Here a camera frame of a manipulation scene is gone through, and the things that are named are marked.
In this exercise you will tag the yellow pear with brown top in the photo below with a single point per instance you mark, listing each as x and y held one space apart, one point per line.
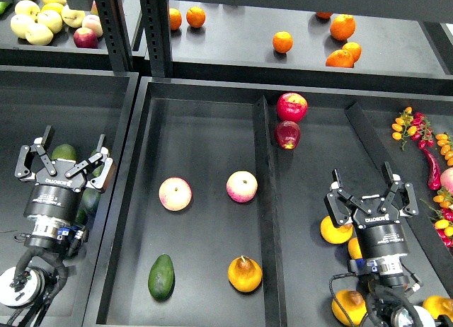
244 274

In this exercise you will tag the black shelf post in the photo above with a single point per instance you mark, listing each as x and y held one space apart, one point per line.
155 19
115 34

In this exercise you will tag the yellow lemon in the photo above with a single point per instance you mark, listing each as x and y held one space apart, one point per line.
53 6

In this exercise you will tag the green avocado lower upper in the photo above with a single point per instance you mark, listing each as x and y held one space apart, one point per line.
81 217

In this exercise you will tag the green avocado upper right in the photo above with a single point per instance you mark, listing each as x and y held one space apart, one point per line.
97 171

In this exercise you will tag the green avocado upper left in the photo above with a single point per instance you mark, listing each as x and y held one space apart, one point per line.
64 151

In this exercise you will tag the lower tomato cluster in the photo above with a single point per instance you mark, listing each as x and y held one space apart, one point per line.
441 218

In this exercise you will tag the pink apple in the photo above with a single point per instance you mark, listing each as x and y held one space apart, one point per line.
175 194
241 186

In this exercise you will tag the pale yellow apple left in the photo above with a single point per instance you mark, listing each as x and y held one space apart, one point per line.
19 24

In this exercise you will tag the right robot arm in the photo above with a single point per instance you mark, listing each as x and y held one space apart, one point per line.
384 280

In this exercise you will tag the black shelf post left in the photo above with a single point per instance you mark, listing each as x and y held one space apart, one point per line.
115 34

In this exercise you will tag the yellow pear far right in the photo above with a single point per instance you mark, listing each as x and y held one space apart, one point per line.
438 306

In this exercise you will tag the pale yellow apple top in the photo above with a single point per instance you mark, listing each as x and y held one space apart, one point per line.
28 8

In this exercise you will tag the bright red apple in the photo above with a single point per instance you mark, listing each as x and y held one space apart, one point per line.
291 107

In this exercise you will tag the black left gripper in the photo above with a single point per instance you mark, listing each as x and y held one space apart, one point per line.
59 187

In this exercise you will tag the yellow pear bottom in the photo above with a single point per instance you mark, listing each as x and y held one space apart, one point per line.
353 304

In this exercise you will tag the orange tomato cluster right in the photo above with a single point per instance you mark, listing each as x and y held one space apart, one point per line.
444 142

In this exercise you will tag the pale pink peach shelf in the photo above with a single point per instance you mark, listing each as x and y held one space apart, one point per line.
93 22

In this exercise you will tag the pale yellow apple front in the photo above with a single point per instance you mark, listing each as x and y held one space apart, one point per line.
38 34

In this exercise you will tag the pale yellow apple middle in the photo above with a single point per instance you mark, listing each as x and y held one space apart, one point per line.
51 19

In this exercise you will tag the cherry tomato vine cluster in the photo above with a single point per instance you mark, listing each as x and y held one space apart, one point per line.
414 126

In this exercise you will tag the black tray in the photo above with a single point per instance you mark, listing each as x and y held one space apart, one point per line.
80 105
202 132

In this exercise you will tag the green avocado middle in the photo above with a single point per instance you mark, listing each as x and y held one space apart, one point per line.
90 200

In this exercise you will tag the pink apple left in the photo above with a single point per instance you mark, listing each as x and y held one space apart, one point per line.
175 194

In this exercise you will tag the black center tray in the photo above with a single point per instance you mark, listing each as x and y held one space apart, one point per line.
202 132

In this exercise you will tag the red apple on shelf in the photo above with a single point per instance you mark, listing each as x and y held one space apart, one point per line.
85 38

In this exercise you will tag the red chili pepper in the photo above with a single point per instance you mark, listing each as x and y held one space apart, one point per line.
434 171

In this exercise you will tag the dark green avocado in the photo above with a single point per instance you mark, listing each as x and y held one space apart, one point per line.
161 278

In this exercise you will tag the dark red apple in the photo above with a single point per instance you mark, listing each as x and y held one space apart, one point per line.
287 134

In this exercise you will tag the orange lower right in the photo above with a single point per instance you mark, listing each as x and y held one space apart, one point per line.
340 58

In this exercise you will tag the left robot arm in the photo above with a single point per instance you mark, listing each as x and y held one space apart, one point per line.
30 287

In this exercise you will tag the black left tray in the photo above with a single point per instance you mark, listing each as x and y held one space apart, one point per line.
80 105

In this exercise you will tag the black shelf post right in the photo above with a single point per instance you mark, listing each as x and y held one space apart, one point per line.
155 19

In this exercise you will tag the pale yellow apple right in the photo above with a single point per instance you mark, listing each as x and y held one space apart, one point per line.
73 18

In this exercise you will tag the pink apple right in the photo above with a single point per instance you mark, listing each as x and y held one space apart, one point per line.
241 186

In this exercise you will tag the pale yellow apple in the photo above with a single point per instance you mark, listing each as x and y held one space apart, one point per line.
73 18
19 24
38 34
51 19
28 8

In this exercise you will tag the pink peach right edge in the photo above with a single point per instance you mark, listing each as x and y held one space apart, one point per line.
446 180

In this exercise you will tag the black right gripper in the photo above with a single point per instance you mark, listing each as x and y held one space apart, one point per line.
378 234

